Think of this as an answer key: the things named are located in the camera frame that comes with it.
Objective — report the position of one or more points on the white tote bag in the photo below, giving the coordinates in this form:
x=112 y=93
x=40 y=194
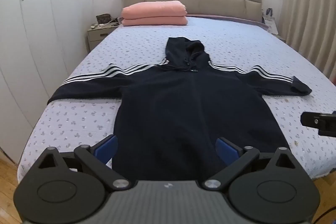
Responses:
x=270 y=23

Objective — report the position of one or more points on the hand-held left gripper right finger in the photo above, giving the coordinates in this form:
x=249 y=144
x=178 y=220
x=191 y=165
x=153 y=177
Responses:
x=225 y=149

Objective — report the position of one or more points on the folded pink blanket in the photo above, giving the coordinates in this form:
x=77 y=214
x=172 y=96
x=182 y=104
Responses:
x=155 y=21
x=153 y=8

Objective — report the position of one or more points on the beige curtain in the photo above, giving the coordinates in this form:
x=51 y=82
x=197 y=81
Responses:
x=309 y=8

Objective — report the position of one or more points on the white wardrobe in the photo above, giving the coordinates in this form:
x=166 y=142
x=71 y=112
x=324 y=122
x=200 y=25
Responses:
x=39 y=43

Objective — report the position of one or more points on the dark navy striped hoodie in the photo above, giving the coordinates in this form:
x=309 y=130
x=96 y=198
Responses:
x=183 y=103

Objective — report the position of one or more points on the bed with floral sheet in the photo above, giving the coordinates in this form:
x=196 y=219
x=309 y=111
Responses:
x=236 y=43

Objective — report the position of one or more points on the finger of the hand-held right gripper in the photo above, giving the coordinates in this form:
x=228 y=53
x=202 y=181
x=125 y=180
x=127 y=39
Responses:
x=316 y=121

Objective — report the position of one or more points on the beige nightstand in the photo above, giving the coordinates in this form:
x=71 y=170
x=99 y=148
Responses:
x=98 y=36

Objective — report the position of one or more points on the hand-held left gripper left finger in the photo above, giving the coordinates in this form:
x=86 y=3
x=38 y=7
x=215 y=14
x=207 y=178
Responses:
x=108 y=148

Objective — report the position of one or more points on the brown patterned handbag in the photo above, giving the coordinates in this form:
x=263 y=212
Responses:
x=103 y=18

